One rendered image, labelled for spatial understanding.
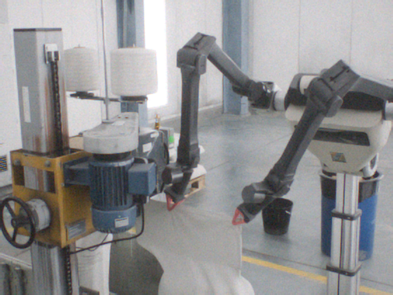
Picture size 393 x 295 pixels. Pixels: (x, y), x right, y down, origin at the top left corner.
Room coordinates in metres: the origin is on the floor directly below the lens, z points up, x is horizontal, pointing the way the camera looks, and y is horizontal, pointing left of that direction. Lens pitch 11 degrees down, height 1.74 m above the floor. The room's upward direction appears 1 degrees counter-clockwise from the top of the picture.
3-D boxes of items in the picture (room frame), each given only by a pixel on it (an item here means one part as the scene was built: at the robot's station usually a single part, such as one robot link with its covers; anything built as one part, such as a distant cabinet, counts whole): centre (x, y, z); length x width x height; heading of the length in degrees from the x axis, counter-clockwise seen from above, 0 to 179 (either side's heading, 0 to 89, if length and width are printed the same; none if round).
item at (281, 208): (4.25, -0.76, 0.13); 0.30 x 0.30 x 0.26
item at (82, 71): (1.93, 0.40, 1.61); 0.15 x 0.14 x 0.17; 56
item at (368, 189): (3.80, -1.25, 0.32); 0.51 x 0.48 x 0.65; 146
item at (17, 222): (1.59, 0.57, 1.13); 0.18 x 0.11 x 0.18; 56
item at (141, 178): (1.64, 0.15, 1.25); 0.10 x 0.08 x 0.12; 171
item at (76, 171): (1.67, 0.35, 1.27); 0.12 x 0.09 x 0.09; 146
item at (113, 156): (1.66, 0.26, 1.35); 0.12 x 0.12 x 0.04
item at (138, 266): (2.59, 0.50, 0.54); 1.05 x 0.02 x 0.41; 56
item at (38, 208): (1.65, 0.53, 1.14); 0.11 x 0.06 x 0.11; 56
